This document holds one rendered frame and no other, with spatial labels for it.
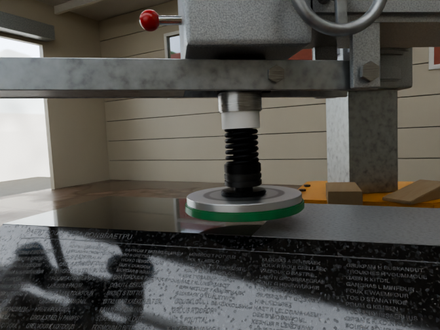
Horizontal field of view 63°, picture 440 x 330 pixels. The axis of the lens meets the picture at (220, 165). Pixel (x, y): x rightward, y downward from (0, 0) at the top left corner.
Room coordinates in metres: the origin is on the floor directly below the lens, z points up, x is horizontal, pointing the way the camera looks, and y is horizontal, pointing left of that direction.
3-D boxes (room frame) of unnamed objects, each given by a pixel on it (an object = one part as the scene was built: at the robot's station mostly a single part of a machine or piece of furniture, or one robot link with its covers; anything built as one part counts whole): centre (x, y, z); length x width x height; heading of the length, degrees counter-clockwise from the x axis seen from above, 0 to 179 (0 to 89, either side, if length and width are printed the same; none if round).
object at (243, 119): (0.66, -0.04, 1.04); 0.07 x 0.07 x 0.04
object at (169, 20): (0.57, 0.08, 1.20); 0.08 x 0.03 x 0.03; 97
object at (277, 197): (0.66, -0.04, 0.90); 0.21 x 0.21 x 0.01
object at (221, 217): (0.66, -0.04, 0.90); 0.22 x 0.22 x 0.04
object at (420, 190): (1.15, -0.64, 0.80); 0.20 x 0.10 x 0.05; 118
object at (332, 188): (1.16, -0.40, 0.81); 0.20 x 0.10 x 0.05; 165
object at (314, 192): (1.37, -0.54, 0.76); 0.49 x 0.49 x 0.05; 67
